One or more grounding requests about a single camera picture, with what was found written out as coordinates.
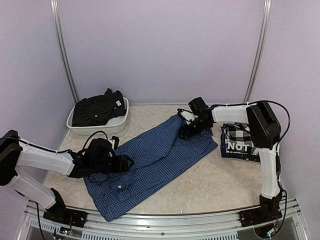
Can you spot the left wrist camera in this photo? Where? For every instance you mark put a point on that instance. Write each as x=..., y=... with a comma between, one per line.
x=114, y=144

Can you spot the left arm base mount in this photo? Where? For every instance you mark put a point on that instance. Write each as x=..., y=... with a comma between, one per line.
x=59, y=213

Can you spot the front aluminium rail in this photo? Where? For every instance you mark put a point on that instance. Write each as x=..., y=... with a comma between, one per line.
x=221, y=225

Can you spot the black white plaid folded shirt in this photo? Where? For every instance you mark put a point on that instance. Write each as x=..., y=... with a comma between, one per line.
x=236, y=143

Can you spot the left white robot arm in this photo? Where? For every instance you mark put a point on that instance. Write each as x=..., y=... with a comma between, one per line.
x=97, y=156

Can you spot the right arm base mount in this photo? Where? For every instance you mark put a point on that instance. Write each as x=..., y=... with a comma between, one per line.
x=259, y=215

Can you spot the right aluminium frame post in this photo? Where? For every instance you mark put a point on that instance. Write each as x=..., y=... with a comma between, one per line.
x=259, y=50

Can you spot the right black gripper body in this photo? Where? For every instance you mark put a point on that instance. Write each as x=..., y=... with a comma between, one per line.
x=199, y=127

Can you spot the blue checked long sleeve shirt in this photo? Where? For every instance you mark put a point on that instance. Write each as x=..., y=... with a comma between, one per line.
x=159, y=156

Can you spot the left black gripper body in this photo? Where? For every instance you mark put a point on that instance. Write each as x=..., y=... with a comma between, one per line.
x=115, y=168

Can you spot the left aluminium frame post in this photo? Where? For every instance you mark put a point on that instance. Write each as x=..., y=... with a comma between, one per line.
x=55, y=11

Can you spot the white plastic basket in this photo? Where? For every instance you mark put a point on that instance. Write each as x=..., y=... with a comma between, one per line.
x=114, y=125

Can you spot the black striped shirt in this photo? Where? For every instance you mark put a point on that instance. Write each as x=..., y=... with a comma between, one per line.
x=98, y=110

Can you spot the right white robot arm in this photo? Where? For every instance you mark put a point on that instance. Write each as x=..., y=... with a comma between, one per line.
x=265, y=134

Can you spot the aluminium frame post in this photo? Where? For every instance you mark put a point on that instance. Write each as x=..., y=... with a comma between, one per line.
x=259, y=50
x=55, y=11

